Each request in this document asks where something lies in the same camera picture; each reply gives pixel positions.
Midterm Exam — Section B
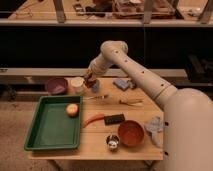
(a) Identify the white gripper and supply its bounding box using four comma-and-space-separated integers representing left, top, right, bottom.
85, 58, 107, 80

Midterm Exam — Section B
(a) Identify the dark grape bunch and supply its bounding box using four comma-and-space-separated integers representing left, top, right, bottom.
84, 75, 97, 88

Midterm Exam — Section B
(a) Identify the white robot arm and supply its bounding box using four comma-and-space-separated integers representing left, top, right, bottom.
86, 41, 213, 171

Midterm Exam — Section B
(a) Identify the grey blue cup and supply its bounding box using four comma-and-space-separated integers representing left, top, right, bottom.
91, 80, 100, 93

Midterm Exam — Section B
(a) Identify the small metal cup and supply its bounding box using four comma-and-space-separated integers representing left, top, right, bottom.
106, 135, 119, 151

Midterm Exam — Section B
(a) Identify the wooden brush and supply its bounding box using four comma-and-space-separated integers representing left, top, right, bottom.
83, 94, 108, 100

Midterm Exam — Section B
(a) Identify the blue sponge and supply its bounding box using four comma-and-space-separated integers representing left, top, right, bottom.
113, 79, 129, 91

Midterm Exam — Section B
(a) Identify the purple bowl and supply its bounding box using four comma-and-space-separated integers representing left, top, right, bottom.
45, 77, 68, 95

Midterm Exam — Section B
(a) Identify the yellow red apple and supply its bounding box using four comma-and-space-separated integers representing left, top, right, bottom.
66, 104, 79, 117

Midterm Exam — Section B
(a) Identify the yellow wooden utensil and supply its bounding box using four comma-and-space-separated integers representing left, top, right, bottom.
119, 99, 143, 106

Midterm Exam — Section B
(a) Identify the black rectangular block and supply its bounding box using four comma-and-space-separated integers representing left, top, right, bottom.
104, 114, 125, 125

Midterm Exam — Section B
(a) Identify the orange bowl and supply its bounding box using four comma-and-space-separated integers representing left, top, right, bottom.
118, 120, 144, 147

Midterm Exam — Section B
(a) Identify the green plastic tray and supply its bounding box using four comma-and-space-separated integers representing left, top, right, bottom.
24, 95, 82, 151

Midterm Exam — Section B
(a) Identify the grey crumpled cloth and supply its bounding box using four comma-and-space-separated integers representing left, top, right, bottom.
144, 116, 163, 148

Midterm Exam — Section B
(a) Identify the black handled tool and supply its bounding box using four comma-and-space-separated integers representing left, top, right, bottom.
128, 79, 137, 90

